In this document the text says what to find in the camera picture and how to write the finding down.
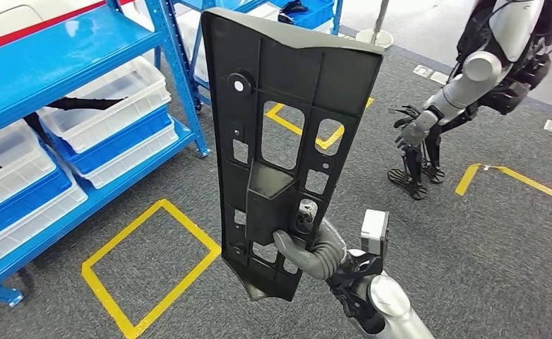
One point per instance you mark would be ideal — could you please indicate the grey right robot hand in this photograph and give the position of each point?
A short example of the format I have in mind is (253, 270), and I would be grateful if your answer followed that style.
(325, 259)

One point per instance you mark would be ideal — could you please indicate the black plastic mounting panel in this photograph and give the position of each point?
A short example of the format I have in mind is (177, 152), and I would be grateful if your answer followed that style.
(285, 61)

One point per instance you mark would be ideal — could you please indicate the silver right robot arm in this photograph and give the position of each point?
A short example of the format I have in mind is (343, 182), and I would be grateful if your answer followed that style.
(393, 299)

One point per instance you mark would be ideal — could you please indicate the blue metal shelf rack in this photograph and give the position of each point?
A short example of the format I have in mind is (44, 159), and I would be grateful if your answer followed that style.
(337, 14)
(47, 61)

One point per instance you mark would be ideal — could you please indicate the yellow floor tape line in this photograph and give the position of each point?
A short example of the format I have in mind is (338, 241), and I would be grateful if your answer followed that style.
(465, 180)

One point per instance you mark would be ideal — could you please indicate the white stand base with pole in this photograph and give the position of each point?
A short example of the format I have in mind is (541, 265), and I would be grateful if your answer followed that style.
(374, 37)

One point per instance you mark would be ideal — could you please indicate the standing humanoid robot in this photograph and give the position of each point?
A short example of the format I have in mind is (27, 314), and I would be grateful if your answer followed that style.
(472, 79)

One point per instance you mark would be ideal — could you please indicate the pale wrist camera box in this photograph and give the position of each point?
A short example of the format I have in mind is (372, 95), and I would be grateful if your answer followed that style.
(373, 229)

